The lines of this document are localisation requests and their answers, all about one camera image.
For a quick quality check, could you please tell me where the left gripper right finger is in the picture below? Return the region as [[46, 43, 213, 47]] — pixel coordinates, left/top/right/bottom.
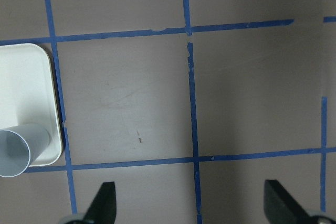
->
[[264, 179, 315, 224]]

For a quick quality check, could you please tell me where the cream plastic tray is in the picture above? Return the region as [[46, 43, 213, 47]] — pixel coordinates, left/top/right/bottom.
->
[[1, 43, 63, 167]]

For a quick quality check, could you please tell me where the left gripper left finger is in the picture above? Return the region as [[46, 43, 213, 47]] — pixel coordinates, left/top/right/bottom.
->
[[83, 182, 116, 223]]

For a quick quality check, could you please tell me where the grey plastic cup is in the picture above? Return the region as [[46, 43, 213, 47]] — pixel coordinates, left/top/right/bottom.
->
[[1, 124, 50, 178]]

